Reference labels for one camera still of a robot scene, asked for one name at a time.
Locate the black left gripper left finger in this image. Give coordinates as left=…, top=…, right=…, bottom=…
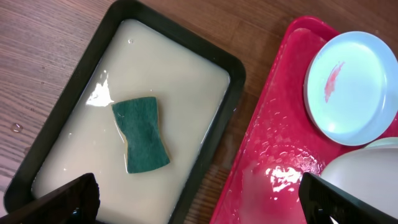
left=1, top=173, right=100, bottom=224

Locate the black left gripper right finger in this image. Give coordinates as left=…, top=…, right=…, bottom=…
left=298, top=172, right=397, bottom=224

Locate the white cleaned plate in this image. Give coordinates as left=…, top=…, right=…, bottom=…
left=321, top=137, right=397, bottom=218

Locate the yellow green scrubbing sponge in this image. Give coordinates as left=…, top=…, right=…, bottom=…
left=112, top=96, right=170, bottom=174

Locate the red plastic serving tray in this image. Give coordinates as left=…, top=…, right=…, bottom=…
left=211, top=16, right=397, bottom=223

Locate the light blue plate red stain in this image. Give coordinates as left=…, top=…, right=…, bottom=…
left=303, top=31, right=397, bottom=146

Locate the dark metal soapy water pan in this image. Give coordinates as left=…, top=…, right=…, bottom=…
left=2, top=0, right=247, bottom=224

